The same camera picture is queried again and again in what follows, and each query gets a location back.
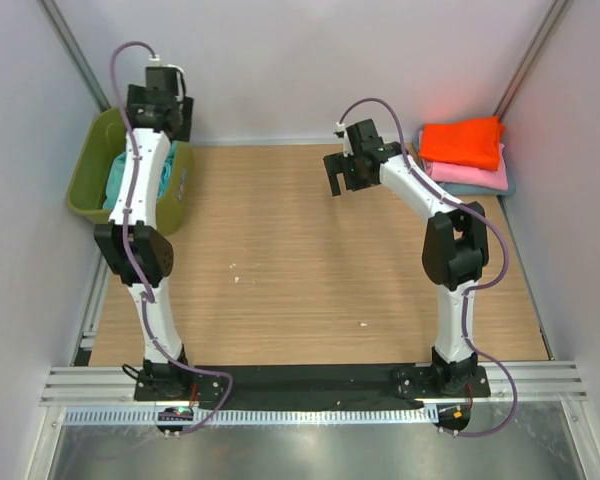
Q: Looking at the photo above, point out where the aluminium front rail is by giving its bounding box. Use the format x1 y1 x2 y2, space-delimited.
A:
40 361 588 406

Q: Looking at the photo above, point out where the teal t shirt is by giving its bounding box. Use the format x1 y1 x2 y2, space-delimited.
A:
102 141 178 210

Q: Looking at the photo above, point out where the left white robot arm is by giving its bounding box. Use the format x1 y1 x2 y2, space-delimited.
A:
94 62 193 401

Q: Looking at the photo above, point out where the pink folded t shirt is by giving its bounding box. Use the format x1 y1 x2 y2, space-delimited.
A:
419 127 508 191

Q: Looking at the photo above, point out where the white slotted cable duct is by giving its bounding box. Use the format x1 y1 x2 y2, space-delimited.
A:
64 405 438 427

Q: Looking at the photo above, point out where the green plastic tub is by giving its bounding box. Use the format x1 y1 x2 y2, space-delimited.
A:
66 108 194 236

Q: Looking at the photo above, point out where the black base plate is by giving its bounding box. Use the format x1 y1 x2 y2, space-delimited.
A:
121 363 491 402

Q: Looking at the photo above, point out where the grey blue folded t shirt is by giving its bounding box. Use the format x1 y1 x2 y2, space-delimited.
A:
414 143 516 196

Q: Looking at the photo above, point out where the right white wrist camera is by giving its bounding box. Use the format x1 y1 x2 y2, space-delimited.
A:
334 122 353 157

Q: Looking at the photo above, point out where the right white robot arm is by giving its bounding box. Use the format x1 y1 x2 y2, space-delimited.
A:
323 119 489 396

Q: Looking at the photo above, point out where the orange folded t shirt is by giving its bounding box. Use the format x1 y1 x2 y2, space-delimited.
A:
420 116 506 171

